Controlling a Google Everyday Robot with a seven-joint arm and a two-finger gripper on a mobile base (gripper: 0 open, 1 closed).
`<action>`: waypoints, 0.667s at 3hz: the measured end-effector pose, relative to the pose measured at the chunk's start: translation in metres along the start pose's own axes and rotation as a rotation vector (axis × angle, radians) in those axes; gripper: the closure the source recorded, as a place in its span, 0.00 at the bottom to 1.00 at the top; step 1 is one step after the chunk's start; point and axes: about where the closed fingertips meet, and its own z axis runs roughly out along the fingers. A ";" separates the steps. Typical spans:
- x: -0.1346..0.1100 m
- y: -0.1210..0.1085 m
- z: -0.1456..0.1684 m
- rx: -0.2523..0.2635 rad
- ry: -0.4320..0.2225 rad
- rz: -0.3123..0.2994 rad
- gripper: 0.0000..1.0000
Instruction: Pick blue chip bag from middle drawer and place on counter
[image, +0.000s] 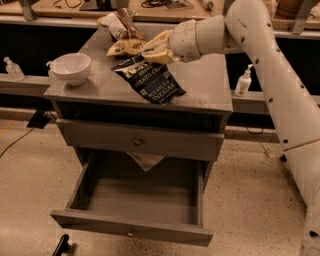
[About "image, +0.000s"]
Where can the white brown chip bag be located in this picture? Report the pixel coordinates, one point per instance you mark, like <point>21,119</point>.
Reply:
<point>120,24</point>

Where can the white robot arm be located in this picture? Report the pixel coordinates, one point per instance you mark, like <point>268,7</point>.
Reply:
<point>294,112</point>

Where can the black power adapter box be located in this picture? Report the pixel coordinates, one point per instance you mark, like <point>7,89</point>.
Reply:
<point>39,120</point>

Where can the black handle at bottom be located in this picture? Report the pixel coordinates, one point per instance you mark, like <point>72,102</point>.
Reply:
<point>62,246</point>

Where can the clear pump sanitizer bottle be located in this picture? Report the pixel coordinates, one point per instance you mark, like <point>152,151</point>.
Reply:
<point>13,69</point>

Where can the small pump bottle behind bowl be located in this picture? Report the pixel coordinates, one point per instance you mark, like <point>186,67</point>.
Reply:
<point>52,77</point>

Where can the yellow chip bag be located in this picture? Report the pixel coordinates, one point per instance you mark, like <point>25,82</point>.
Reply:
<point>128,47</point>

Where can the open grey middle drawer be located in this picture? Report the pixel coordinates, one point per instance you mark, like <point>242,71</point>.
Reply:
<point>114,196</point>

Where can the blue potato chip bag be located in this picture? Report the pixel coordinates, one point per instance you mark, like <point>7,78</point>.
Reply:
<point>152,81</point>

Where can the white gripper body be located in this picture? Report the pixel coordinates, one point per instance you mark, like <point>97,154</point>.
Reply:
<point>184,40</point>

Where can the closed grey top drawer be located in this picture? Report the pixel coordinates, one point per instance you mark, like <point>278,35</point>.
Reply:
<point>141,139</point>

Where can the white ceramic bowl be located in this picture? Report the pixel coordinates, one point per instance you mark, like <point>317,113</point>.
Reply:
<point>72,68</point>

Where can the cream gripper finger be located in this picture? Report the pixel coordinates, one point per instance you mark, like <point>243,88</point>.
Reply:
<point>164,57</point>
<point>159,43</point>

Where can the white pump lotion bottle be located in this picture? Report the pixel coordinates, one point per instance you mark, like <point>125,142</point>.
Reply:
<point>244,82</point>

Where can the grey wooden drawer cabinet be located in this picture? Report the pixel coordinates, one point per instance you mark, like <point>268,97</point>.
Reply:
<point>108,98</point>

